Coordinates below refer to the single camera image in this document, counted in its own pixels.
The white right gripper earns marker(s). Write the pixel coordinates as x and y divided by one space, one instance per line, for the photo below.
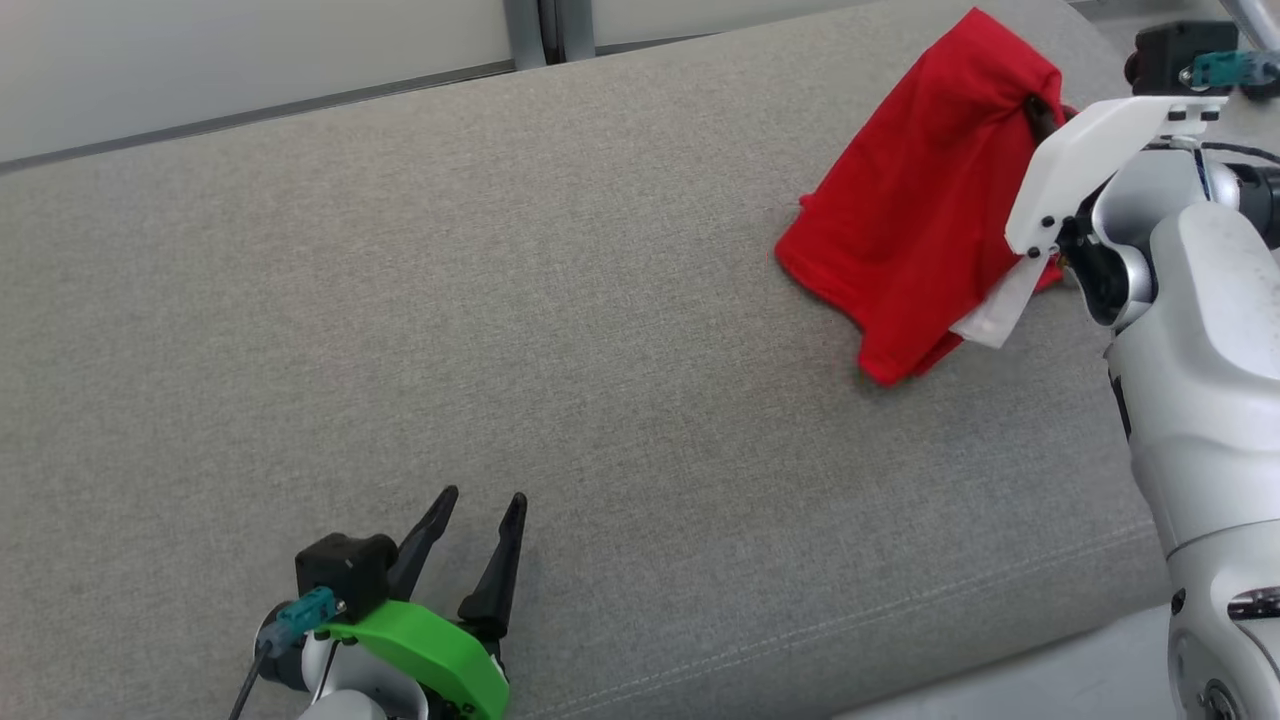
1070 160

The teal left camera connector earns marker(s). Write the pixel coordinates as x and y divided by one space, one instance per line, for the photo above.
308 612

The teal camera connector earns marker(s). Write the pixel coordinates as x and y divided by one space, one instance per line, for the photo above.
1225 68
308 612

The red jersey black lettering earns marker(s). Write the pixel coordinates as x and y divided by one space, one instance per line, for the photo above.
920 200

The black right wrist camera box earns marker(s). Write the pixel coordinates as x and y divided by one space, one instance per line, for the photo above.
1170 55

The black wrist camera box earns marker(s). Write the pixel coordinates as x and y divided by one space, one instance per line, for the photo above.
1170 55
345 570

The grey partition base rail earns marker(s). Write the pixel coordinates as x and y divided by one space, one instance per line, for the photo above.
250 118

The grey fabric sofa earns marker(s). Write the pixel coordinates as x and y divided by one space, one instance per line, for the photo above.
600 350

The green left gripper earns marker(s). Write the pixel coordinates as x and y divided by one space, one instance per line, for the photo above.
440 645

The teal right camera connector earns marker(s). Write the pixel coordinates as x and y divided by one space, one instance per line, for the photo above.
1225 68

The grey partition post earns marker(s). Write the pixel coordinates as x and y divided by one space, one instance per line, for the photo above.
575 28
1255 20
522 30

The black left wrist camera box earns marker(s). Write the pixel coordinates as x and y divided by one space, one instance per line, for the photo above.
345 570

